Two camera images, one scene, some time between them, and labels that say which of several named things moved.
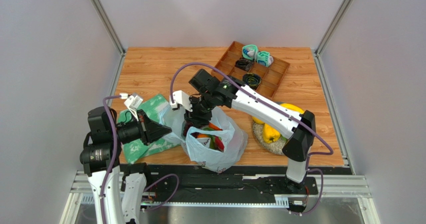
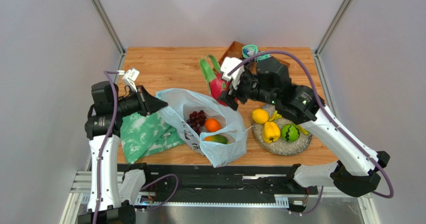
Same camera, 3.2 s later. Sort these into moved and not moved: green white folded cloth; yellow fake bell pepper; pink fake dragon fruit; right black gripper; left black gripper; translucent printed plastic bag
Moved: right black gripper; translucent printed plastic bag; pink fake dragon fruit; left black gripper
Not moved: yellow fake bell pepper; green white folded cloth
